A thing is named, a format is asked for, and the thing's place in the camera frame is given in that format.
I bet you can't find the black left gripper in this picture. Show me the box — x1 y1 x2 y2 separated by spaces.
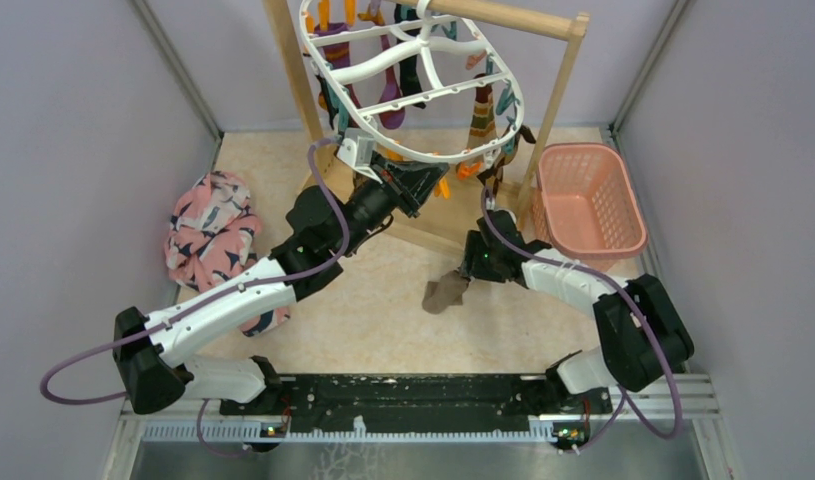
334 150 449 257

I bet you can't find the dark sock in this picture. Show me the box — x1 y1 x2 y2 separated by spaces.
421 270 471 315

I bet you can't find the white plastic sock hanger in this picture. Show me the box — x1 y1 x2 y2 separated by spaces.
298 1 524 167

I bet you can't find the maroon purple striped sock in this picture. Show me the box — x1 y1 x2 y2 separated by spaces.
313 22 351 134

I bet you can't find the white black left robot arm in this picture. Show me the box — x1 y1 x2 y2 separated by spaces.
113 153 449 415

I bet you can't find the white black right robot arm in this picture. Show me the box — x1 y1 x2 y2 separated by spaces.
459 210 695 412

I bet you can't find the wooden hanger stand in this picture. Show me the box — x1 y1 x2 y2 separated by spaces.
261 0 591 266

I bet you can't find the orange clothespin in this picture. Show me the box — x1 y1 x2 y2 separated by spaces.
433 178 451 199
455 159 484 180

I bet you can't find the black white striped sock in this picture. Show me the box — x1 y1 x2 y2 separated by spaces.
393 4 423 96

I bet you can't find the pink laundry basket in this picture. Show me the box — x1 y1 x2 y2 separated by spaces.
531 143 649 272

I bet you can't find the pink navy patterned cloth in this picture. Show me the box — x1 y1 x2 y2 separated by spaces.
163 170 292 338

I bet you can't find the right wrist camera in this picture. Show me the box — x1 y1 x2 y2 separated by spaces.
487 209 517 230

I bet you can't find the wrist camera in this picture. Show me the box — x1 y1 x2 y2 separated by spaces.
487 209 517 230
336 127 379 180

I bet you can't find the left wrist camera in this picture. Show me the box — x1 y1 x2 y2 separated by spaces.
336 127 379 180

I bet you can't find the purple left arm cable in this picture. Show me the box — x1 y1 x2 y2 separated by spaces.
38 135 352 407

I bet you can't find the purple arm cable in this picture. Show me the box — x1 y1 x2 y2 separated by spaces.
479 186 685 442
38 135 352 407

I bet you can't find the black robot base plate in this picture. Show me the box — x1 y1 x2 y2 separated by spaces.
219 374 612 434

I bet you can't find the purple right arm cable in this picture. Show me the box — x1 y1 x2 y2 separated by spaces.
479 186 685 442

